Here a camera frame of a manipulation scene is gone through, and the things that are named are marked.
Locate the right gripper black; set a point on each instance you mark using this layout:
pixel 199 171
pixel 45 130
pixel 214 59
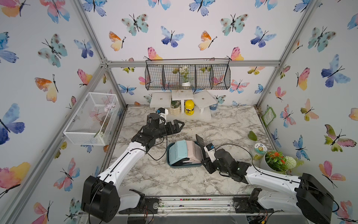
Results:
pixel 207 164

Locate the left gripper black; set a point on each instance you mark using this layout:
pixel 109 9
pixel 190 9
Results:
pixel 169 126

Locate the light blue calculator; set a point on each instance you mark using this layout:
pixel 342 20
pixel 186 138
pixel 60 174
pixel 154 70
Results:
pixel 177 153

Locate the pink calculator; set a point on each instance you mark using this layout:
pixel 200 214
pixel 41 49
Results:
pixel 194 153

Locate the dark teal storage tray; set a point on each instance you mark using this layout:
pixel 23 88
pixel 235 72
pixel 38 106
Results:
pixel 185 164

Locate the black calculator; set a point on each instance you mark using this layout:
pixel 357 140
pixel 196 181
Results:
pixel 201 143

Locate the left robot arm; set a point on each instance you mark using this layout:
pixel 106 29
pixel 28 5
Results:
pixel 102 197

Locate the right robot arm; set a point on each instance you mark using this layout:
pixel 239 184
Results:
pixel 299 194

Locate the cream bubble plant pot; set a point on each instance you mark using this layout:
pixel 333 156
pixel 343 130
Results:
pixel 175 108

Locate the yellow plastic jar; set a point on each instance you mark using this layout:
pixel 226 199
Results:
pixel 189 107

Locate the round sticker roll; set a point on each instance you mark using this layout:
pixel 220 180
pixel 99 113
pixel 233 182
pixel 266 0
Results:
pixel 258 151

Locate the white wooden riser shelf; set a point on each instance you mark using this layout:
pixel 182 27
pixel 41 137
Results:
pixel 203 100

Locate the blue can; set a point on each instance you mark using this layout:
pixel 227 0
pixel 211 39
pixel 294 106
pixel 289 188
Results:
pixel 213 107

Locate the flower bouquet pot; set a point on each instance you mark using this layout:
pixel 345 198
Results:
pixel 275 161

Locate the small white flower pot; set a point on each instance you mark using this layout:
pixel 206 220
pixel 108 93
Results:
pixel 185 79

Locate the green framed card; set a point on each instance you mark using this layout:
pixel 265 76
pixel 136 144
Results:
pixel 269 116

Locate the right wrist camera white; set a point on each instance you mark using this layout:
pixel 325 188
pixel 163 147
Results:
pixel 210 150

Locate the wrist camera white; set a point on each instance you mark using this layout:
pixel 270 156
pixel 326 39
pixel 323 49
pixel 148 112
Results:
pixel 162 112
pixel 210 150

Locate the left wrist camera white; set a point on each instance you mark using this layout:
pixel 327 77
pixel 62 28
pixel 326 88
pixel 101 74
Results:
pixel 162 112

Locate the aluminium front rail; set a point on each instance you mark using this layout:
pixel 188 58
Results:
pixel 195 205

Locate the black wire wall basket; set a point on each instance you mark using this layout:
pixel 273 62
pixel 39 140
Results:
pixel 205 74

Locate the white mesh wall basket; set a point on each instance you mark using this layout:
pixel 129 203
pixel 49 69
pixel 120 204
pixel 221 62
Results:
pixel 93 121

